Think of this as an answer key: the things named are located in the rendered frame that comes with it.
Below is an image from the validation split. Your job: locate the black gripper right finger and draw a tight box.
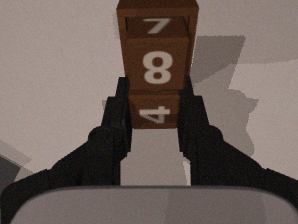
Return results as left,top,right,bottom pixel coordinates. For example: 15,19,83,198
177,76,298,210

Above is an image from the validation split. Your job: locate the brown wooden cube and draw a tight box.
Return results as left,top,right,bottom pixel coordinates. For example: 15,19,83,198
128,86,181,129
125,16,191,90

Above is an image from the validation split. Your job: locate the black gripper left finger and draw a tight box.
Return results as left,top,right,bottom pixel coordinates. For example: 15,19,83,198
0,77,133,224

